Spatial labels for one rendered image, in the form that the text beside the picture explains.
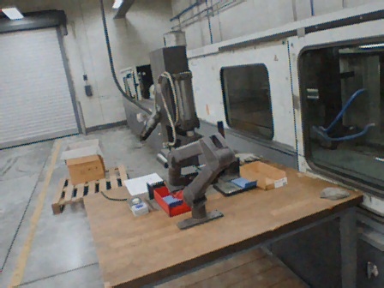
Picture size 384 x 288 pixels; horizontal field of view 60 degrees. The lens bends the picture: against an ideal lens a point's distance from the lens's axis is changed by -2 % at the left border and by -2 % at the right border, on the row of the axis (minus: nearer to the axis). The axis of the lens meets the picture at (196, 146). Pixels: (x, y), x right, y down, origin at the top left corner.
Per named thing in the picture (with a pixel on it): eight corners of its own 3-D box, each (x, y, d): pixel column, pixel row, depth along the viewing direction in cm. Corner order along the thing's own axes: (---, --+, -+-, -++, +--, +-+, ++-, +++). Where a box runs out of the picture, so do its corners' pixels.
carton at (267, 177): (266, 192, 165) (264, 177, 163) (240, 179, 187) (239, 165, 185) (287, 185, 169) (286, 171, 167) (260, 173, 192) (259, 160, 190)
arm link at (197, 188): (180, 194, 144) (213, 148, 121) (191, 189, 148) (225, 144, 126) (188, 206, 142) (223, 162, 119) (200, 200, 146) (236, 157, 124)
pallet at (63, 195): (63, 186, 530) (60, 177, 527) (125, 172, 554) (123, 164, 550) (53, 214, 417) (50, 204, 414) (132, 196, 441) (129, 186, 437)
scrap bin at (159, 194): (170, 218, 151) (167, 205, 150) (154, 200, 174) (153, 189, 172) (195, 210, 155) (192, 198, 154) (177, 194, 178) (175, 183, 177)
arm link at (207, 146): (163, 152, 143) (208, 135, 119) (179, 147, 149) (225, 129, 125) (173, 179, 143) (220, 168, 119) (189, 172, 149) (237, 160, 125)
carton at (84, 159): (71, 174, 535) (63, 144, 523) (109, 166, 548) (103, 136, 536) (67, 187, 472) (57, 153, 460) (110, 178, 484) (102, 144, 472)
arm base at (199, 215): (172, 207, 142) (177, 213, 136) (214, 194, 149) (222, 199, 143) (175, 224, 144) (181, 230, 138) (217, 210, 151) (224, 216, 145)
